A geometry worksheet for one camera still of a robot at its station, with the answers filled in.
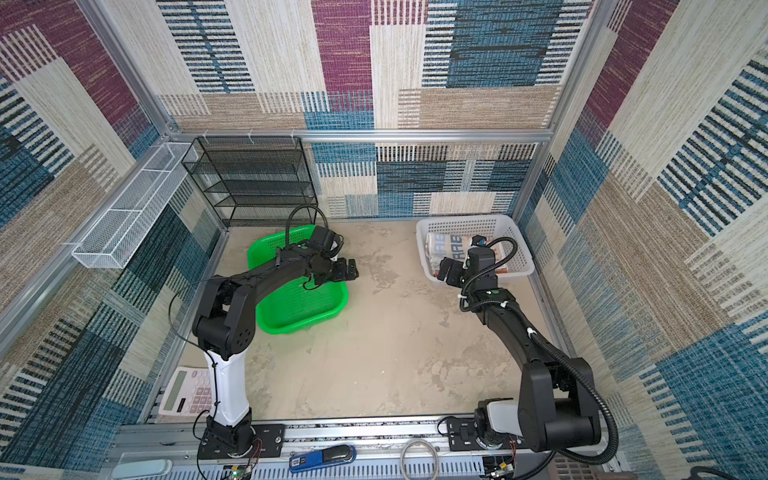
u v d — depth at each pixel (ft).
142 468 2.28
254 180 3.59
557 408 1.36
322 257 2.55
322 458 2.21
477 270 2.16
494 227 3.66
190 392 2.59
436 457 2.30
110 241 2.30
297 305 3.17
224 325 1.74
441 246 3.45
